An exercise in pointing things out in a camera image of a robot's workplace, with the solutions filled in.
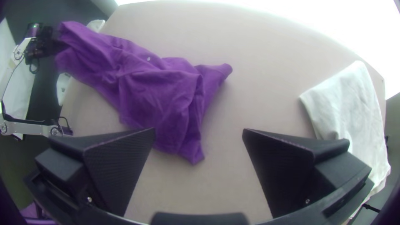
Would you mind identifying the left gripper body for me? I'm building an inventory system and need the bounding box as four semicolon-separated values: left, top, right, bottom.
30;26;68;59

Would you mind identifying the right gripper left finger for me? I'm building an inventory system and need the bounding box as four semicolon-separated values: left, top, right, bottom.
34;127;156;218

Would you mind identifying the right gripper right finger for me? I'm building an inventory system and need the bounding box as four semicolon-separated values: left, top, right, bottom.
242;128;373;219

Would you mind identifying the dark t-shirt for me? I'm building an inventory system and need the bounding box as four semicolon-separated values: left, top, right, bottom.
55;21;233;165

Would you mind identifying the white folded garment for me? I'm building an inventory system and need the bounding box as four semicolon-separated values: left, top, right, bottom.
299;60;392;219

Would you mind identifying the black cable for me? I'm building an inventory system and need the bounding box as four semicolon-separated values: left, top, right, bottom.
57;116;72;133

